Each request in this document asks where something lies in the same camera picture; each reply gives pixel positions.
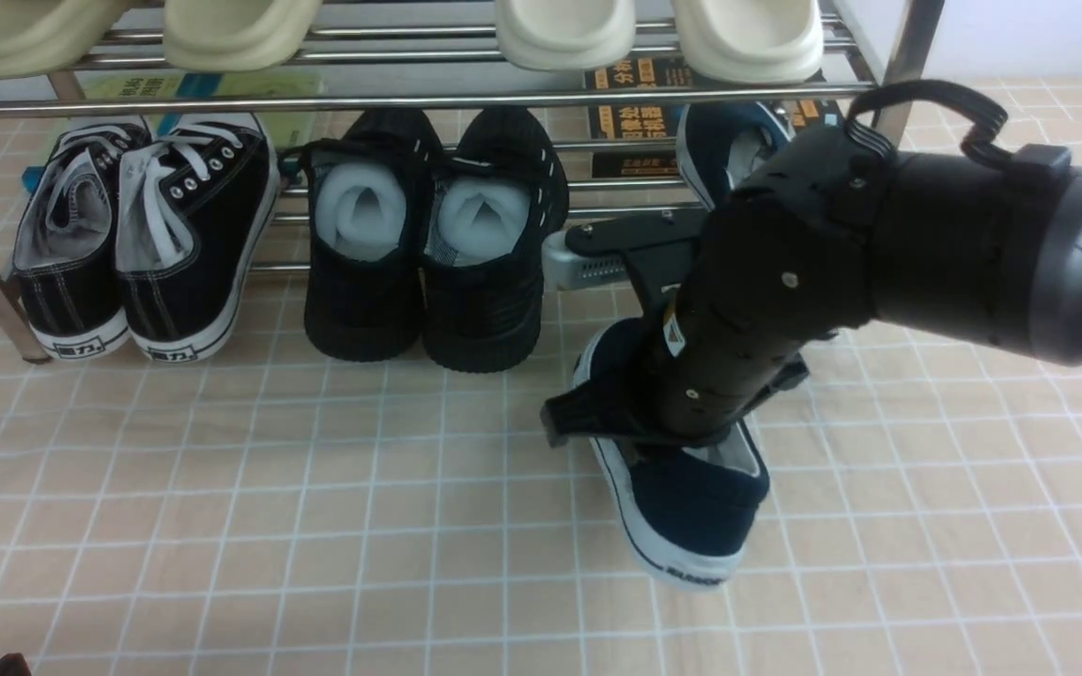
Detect white foam slipper far right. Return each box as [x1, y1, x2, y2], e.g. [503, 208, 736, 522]
[671, 1, 824, 85]

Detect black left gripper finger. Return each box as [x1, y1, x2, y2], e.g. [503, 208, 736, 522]
[0, 652, 32, 676]

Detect black knit shoe right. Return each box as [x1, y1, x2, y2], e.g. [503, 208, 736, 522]
[420, 106, 568, 374]

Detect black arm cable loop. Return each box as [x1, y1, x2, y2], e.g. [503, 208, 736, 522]
[843, 79, 1072, 170]

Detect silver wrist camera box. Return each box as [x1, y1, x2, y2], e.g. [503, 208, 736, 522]
[542, 226, 628, 291]

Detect stainless steel shoe rack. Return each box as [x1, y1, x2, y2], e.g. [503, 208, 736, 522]
[0, 1, 946, 364]

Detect black knit shoe left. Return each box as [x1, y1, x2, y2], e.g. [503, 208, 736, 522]
[298, 108, 443, 362]

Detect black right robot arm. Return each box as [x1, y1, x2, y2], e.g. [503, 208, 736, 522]
[541, 127, 1082, 448]

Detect black lace-up sneaker far left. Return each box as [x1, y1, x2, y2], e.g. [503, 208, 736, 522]
[11, 115, 153, 361]

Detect black knit shoe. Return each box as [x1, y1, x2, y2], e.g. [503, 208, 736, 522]
[420, 106, 568, 374]
[298, 108, 443, 362]

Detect cream foam slipper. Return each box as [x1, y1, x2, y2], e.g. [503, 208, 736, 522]
[0, 1, 138, 80]
[162, 0, 322, 72]

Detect cream foam slipper far left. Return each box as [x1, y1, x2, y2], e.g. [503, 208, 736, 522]
[0, 1, 138, 80]

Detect black book yellow text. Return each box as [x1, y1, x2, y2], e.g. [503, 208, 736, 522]
[583, 57, 842, 178]

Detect white foam slipper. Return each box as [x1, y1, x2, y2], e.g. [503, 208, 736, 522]
[494, 0, 636, 71]
[671, 1, 824, 85]

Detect checkered beige tablecloth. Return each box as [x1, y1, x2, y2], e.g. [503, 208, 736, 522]
[0, 79, 1082, 676]

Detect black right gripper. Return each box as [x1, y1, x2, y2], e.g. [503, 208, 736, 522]
[541, 127, 873, 448]

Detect black lace-up sneaker white laces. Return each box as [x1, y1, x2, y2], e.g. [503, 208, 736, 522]
[115, 112, 282, 364]

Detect navy slip-on shoe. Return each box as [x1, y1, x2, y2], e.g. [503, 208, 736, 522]
[590, 337, 770, 588]
[675, 101, 794, 211]

